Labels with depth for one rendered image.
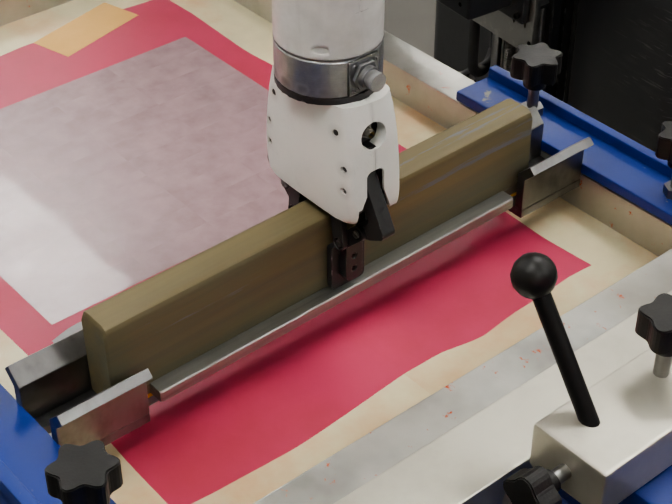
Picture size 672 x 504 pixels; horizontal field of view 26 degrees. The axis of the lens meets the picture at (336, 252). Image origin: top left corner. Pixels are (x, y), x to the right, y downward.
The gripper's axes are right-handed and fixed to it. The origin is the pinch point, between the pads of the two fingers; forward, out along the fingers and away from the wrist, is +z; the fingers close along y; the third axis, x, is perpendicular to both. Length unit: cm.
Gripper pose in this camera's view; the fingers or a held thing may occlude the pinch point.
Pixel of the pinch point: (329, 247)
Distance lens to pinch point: 109.4
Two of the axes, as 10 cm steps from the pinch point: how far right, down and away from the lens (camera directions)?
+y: -6.4, -4.7, 6.0
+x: -7.6, 4.0, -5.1
